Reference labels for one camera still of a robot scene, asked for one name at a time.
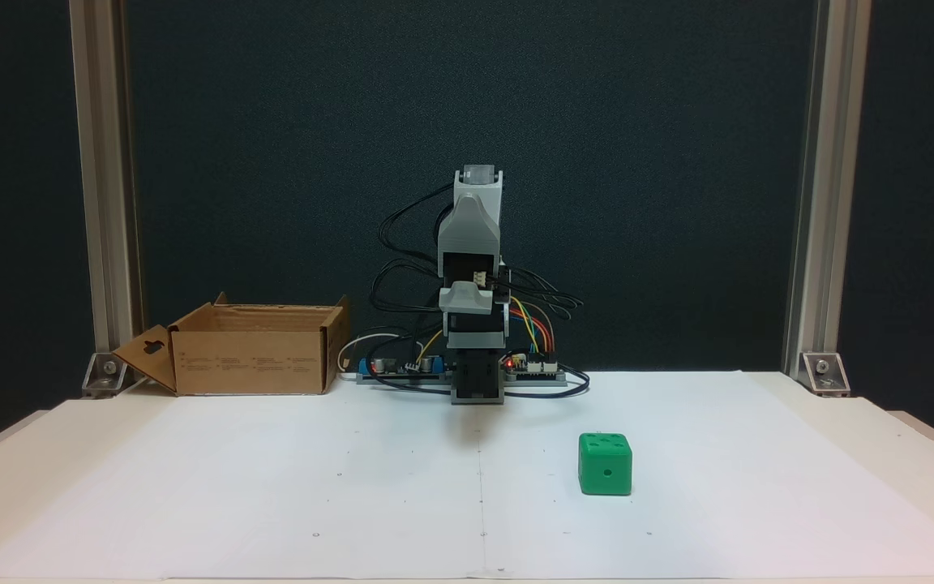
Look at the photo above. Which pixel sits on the grey teardrop gripper finger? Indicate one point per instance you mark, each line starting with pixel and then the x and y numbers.
pixel 471 231

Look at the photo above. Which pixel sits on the blue circuit board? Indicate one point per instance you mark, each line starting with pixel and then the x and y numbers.
pixel 390 367

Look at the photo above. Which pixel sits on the aluminium frame post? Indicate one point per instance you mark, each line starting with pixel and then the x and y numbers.
pixel 828 162
pixel 102 162

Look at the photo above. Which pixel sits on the brown cardboard box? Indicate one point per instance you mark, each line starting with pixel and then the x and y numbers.
pixel 248 365

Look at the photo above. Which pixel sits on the small circuit board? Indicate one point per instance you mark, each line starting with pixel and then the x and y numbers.
pixel 536 367

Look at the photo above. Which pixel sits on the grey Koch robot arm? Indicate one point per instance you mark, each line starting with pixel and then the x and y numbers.
pixel 467 298

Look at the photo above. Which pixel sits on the green dice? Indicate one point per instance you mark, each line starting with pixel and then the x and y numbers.
pixel 605 470

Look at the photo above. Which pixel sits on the grey board mounting plate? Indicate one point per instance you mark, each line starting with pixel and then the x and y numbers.
pixel 540 379

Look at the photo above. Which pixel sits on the metal corner bracket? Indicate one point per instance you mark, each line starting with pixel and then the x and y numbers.
pixel 825 373
pixel 106 375

